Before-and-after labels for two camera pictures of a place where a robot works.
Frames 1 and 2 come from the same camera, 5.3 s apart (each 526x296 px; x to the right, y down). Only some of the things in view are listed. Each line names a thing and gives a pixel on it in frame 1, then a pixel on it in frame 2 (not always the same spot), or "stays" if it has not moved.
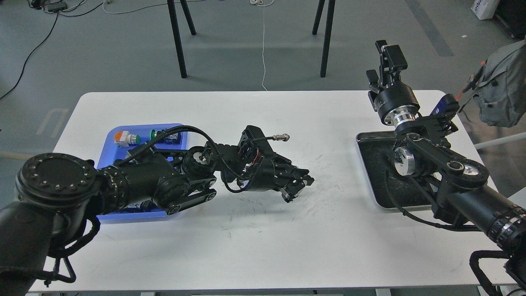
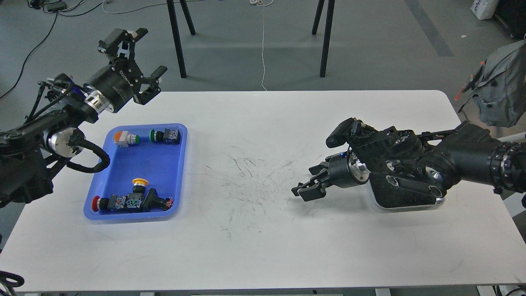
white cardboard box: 485,9 stays
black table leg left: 177,35 stays
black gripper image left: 275,173 -> 118,81
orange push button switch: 123,139 stays
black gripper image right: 395,103 -> 345,169
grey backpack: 499,85 stays
